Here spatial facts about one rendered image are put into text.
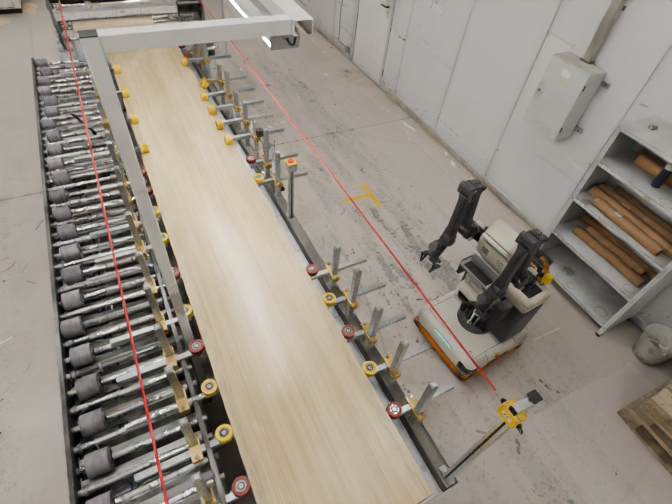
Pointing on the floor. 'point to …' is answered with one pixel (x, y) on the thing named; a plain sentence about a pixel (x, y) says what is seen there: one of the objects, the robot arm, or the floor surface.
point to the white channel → (239, 27)
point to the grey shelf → (560, 237)
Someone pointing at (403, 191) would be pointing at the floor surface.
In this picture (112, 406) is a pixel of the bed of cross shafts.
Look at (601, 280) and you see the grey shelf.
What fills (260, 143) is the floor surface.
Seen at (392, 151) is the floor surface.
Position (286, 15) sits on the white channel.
